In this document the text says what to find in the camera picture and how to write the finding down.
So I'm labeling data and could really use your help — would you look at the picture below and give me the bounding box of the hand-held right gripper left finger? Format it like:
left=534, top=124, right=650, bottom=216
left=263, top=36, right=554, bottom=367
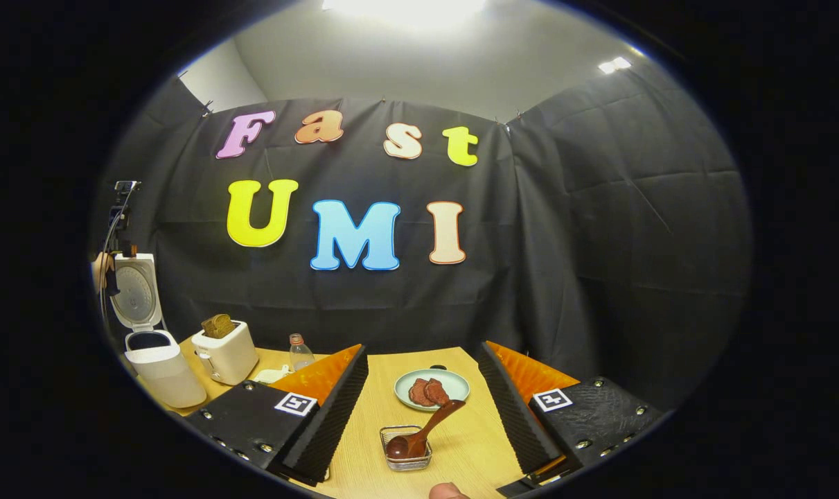
left=184, top=344, right=369, bottom=486

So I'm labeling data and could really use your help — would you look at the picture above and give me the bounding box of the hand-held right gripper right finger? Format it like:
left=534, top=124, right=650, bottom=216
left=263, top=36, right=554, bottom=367
left=476, top=340, right=664, bottom=486

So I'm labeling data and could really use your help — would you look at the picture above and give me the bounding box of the brown wooden spoon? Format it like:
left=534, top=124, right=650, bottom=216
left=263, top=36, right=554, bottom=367
left=386, top=399, right=467, bottom=461

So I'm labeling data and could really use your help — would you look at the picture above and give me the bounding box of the white rice cooker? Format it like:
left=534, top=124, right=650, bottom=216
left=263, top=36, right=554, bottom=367
left=109, top=253, right=207, bottom=410

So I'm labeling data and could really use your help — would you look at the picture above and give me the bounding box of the pale green plate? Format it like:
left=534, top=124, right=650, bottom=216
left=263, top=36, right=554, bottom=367
left=394, top=368, right=471, bottom=412

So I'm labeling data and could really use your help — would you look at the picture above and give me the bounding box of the clear plastic bottle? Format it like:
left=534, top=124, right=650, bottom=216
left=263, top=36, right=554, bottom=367
left=289, top=333, right=316, bottom=371

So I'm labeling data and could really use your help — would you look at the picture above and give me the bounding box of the white toaster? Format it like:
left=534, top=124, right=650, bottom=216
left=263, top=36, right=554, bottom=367
left=191, top=320, right=259, bottom=386

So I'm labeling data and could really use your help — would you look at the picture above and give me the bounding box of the brown toast bread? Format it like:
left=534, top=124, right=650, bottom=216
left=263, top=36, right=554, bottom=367
left=201, top=313, right=237, bottom=340

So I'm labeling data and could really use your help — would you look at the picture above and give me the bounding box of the black backdrop cloth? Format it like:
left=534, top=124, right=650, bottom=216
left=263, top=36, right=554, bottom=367
left=90, top=59, right=752, bottom=417

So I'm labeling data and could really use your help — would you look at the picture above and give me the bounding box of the large ceiling light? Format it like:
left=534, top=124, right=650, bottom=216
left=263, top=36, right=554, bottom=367
left=322, top=0, right=488, bottom=28

